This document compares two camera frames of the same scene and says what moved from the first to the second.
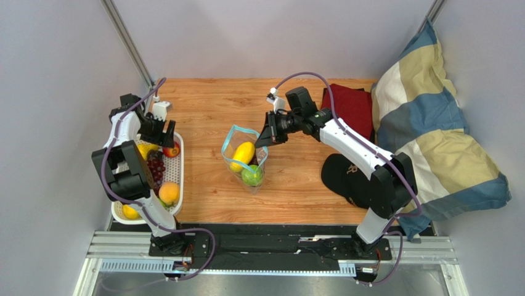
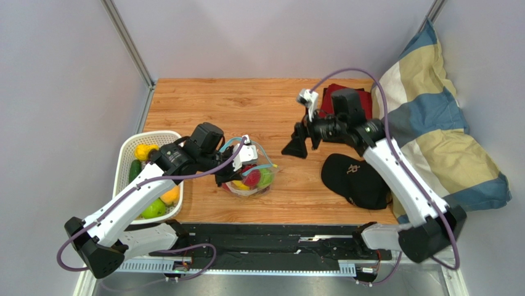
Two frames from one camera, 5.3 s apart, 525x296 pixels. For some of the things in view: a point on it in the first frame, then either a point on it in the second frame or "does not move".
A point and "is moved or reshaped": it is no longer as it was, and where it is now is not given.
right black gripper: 273,127 to 304,131
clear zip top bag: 244,162 is moved or reshaped
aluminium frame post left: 112,12 does not move
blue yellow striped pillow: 418,113 does not move
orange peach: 169,192 does not move
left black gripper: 167,139 to 230,176
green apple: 251,179 to 266,177
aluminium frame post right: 433,12 does not move
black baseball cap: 342,178 does not move
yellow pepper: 145,148 does not move
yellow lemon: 244,152 is moved or reshaped
